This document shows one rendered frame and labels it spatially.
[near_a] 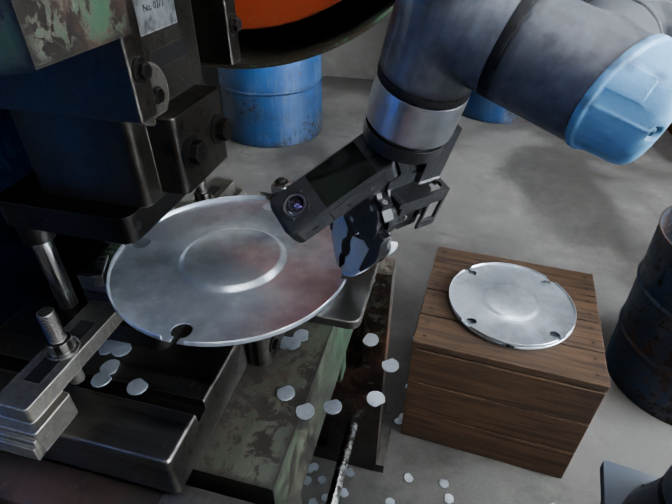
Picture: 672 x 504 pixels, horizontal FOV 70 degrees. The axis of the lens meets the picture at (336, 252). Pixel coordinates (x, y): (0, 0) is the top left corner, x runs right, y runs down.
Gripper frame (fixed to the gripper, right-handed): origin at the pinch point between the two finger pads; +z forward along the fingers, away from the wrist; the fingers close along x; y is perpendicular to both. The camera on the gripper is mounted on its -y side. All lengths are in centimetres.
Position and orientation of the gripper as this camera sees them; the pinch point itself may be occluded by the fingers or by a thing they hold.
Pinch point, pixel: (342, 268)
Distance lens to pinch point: 55.8
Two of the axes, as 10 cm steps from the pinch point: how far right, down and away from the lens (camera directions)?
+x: -5.1, -7.3, 4.5
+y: 8.4, -3.2, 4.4
